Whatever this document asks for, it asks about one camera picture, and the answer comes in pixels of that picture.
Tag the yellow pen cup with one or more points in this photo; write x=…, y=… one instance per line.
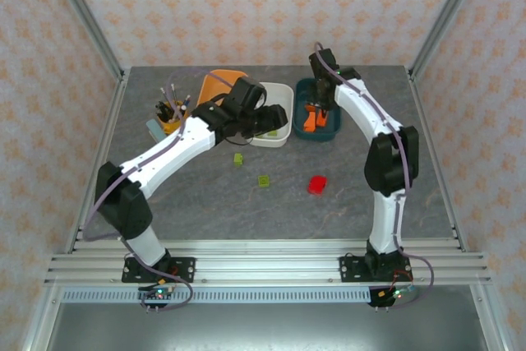
x=169, y=127

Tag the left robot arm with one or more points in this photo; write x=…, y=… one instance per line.
x=172, y=149

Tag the cream coloured pen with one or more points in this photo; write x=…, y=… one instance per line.
x=179, y=114

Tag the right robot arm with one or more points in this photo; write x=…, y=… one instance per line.
x=361, y=108

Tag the chunky red lego block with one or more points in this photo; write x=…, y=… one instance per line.
x=317, y=185

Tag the orange plastic container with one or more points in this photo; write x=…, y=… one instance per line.
x=207, y=92

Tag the light blue eraser block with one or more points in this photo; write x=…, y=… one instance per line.
x=155, y=129

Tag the aluminium frame leg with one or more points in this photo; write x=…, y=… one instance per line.
x=41, y=318
x=491, y=318

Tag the aluminium frame post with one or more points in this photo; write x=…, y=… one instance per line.
x=444, y=18
x=87, y=18

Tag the orange lego brick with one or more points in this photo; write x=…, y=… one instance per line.
x=309, y=108
x=322, y=121

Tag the blue and white pen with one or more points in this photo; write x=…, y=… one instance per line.
x=185, y=103

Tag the aluminium table side rail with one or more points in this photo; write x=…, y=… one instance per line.
x=112, y=112
x=426, y=121

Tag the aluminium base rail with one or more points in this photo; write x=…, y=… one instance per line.
x=267, y=260

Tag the dark teal plastic container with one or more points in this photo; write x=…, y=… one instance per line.
x=302, y=90

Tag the thin grey metal-tipped pen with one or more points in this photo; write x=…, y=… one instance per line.
x=175, y=94
x=166, y=96

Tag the white plastic container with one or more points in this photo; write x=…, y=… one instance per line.
x=279, y=96

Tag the black marker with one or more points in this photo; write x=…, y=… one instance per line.
x=162, y=109

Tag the orange wedge lego piece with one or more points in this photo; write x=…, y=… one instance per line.
x=310, y=123

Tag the small circuit board with LEDs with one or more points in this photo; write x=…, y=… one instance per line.
x=394, y=294
x=158, y=294

